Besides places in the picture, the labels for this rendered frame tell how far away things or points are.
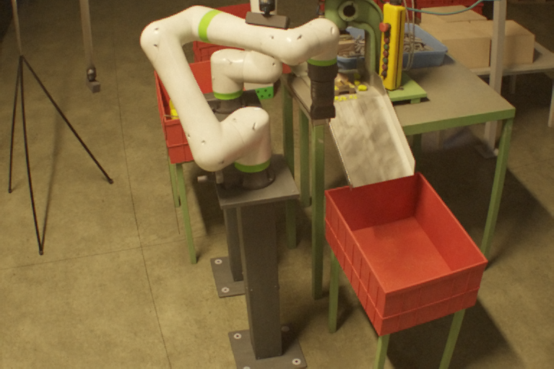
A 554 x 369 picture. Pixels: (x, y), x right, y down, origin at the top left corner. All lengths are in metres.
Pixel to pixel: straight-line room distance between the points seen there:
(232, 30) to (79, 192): 2.28
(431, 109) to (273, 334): 1.13
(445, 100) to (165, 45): 1.27
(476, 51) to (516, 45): 0.37
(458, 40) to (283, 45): 2.29
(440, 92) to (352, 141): 0.55
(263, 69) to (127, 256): 1.40
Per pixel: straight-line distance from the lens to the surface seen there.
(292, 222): 3.27
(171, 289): 3.20
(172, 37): 2.03
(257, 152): 2.12
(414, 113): 2.60
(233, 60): 2.56
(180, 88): 2.01
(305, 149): 3.46
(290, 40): 1.83
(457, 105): 2.72
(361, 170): 2.40
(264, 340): 2.71
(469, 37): 4.04
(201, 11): 2.11
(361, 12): 2.56
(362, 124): 2.51
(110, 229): 3.66
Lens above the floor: 2.15
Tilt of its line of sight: 33 degrees down
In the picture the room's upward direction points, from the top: 2 degrees counter-clockwise
